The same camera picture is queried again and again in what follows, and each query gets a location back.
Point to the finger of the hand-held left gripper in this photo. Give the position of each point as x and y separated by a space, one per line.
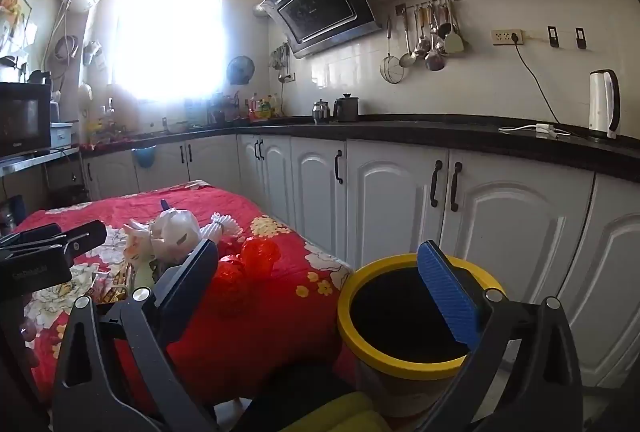
85 239
35 235

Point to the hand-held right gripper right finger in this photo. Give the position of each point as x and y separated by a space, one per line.
445 292

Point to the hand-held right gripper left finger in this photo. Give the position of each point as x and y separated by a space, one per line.
192 277

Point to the printed white wrapper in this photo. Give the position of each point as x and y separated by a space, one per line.
136 239

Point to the white tissue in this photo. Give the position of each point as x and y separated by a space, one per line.
220 224

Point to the yellow snack wrapper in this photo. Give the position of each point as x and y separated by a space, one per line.
112 294

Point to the red plastic bottle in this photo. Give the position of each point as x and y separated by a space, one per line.
259 254

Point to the yellow rimmed trash bin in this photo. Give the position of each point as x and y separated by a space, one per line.
350 327

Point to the person's left hand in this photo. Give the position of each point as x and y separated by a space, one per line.
29 342

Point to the steel shelf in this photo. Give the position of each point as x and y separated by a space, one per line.
30 162

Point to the red floral blanket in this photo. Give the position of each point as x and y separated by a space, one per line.
280 312

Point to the blue hanging scoop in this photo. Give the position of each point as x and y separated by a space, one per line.
143 160

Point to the grey-blue plastic box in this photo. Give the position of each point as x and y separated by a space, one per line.
62 135

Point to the white lower cabinets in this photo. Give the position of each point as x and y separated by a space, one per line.
390 192

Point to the black microwave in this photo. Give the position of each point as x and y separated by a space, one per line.
22 120

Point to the yellow-green cloth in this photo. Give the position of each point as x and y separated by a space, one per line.
340 417

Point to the black kitchen countertop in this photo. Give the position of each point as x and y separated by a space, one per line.
425 127

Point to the group of condiment bottles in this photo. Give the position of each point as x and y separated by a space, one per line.
262 107

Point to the black pot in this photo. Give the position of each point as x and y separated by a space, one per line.
346 108

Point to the steel teapot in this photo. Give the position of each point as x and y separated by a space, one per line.
320 111

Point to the bright window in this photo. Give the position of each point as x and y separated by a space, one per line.
170 37

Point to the large steel ladle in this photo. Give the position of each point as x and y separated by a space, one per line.
435 61

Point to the hanging kitchen tools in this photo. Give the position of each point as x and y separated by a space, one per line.
281 62

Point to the small steel ladle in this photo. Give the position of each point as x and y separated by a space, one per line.
407 60

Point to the white electric kettle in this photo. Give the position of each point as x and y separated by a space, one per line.
602 105

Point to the pale spatula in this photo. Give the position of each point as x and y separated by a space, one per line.
454 43

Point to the dark wall fan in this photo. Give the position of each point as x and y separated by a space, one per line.
241 71

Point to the wall poster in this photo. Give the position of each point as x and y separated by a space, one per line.
15 12

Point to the beige wall socket strip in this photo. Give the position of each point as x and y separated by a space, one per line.
507 37

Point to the black wall hook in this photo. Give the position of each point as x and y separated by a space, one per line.
553 37
580 38

